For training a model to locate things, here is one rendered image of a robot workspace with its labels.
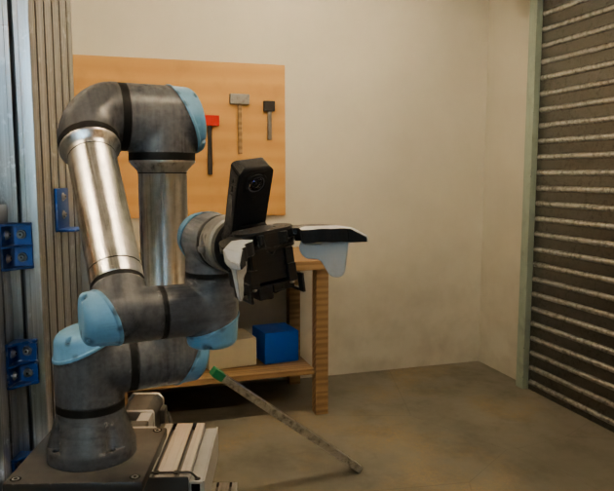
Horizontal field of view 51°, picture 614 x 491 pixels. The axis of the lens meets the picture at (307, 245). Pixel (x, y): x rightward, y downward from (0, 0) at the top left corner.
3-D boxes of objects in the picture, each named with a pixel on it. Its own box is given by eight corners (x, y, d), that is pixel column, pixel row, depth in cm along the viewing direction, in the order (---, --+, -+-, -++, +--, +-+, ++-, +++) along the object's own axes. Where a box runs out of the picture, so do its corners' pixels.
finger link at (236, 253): (248, 312, 64) (266, 288, 73) (240, 254, 63) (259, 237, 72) (217, 315, 65) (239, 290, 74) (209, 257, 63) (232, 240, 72)
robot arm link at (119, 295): (45, 61, 104) (90, 323, 79) (115, 66, 109) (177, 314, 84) (42, 115, 112) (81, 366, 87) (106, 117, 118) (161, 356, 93)
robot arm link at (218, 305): (156, 344, 94) (154, 270, 93) (228, 335, 100) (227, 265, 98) (172, 358, 88) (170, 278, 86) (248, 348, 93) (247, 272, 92)
